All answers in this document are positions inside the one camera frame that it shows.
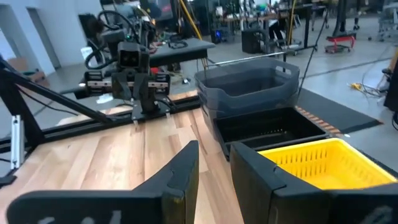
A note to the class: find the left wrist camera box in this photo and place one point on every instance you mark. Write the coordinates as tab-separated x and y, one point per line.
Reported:
129	57

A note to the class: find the red low cart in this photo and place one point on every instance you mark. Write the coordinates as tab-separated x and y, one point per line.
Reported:
340	42

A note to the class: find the grey side desk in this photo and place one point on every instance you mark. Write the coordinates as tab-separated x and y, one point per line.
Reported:
186	49

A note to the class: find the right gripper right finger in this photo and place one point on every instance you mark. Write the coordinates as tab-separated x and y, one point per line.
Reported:
258	193

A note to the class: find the black speaker box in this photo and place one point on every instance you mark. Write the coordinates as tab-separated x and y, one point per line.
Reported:
252	41

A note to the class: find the black slotted plastic basket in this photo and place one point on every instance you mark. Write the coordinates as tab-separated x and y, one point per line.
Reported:
267	124

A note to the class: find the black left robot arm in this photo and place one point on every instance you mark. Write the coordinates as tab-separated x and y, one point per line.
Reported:
109	35

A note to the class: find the grey plastic basket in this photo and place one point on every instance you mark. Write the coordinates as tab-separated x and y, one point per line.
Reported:
211	105

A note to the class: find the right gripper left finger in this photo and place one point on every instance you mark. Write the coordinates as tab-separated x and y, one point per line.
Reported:
174	193

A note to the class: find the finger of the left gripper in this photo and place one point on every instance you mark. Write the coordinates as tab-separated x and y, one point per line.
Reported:
146	93
121	87

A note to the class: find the cardboard box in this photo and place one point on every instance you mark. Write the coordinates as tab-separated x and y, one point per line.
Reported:
29	73

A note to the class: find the large black tray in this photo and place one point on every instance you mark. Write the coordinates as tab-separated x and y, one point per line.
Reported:
248	82

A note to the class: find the yellow slotted plastic basket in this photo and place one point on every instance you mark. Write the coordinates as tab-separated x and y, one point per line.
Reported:
335	168

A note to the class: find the black floor mat striped edge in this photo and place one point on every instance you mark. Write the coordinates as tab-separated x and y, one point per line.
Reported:
335	112

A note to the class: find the computer monitor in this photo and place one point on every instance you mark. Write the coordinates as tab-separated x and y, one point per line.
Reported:
160	9

